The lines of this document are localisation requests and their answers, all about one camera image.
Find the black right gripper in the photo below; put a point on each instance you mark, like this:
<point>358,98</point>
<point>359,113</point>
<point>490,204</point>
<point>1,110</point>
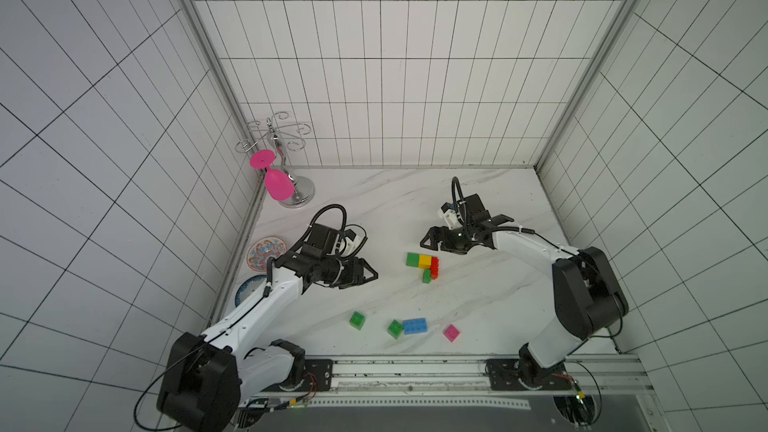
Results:
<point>448,239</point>

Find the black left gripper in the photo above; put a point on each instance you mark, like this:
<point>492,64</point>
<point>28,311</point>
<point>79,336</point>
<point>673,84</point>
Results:
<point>355,274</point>

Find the red lego brick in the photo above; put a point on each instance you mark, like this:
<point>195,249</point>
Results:
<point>434,268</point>

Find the magenta lego brick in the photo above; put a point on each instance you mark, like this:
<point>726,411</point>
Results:
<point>451,333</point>

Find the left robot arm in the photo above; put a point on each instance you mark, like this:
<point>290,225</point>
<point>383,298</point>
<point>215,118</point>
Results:
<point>313,260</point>

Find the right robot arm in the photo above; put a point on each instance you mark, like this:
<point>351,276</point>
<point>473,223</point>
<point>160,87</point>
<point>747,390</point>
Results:
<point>587,295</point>

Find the blue lego brick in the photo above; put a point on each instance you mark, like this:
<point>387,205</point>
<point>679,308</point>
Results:
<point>415,326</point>

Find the blue patterned ceramic plate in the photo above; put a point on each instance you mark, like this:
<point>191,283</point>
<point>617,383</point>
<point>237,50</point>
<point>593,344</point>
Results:
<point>248,287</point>

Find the pink plastic wine glass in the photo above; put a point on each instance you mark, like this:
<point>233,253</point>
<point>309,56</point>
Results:
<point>277,183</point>

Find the metal glass rack stand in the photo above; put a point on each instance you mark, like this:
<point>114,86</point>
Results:
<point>286,137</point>

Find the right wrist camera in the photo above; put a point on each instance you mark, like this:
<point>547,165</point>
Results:
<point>449,214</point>

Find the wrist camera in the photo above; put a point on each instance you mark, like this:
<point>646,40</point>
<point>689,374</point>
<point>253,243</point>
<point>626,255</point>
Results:
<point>449,214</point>
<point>353,239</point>

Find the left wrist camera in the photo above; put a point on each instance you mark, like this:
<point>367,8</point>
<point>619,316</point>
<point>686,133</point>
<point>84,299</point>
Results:
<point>353,239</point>

